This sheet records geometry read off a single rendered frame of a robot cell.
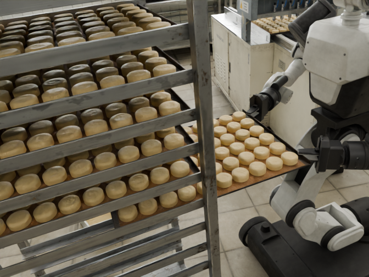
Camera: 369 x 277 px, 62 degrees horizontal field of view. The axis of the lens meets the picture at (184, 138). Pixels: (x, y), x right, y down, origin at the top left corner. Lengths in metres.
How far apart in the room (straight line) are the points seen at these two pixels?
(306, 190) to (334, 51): 0.55
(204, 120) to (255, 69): 1.95
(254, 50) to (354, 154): 1.65
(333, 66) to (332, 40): 0.08
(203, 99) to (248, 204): 1.63
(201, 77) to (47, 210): 0.47
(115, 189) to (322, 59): 0.79
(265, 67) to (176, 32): 2.05
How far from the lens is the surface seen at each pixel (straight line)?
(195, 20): 0.59
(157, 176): 0.79
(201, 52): 0.61
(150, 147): 0.74
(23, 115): 0.62
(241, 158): 0.98
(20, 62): 0.59
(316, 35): 1.17
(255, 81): 2.64
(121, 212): 0.85
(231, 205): 2.20
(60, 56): 0.59
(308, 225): 1.43
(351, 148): 1.04
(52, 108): 0.62
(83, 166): 0.74
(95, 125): 0.69
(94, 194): 0.79
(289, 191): 1.37
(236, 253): 1.95
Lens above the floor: 1.56
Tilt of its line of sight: 32 degrees down
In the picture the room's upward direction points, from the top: 6 degrees counter-clockwise
